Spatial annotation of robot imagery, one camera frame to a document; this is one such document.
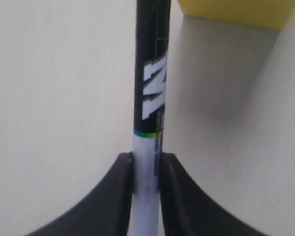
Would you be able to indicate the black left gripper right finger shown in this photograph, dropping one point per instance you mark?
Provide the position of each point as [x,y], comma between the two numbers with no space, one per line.
[188,211]

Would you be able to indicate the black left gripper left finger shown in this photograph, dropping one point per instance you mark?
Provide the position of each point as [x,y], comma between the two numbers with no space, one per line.
[105,211]

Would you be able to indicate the black and white marker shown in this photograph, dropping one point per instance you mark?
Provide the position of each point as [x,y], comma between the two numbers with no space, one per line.
[151,54]

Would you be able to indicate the yellow foam cube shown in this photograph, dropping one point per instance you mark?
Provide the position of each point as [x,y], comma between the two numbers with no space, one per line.
[268,14]

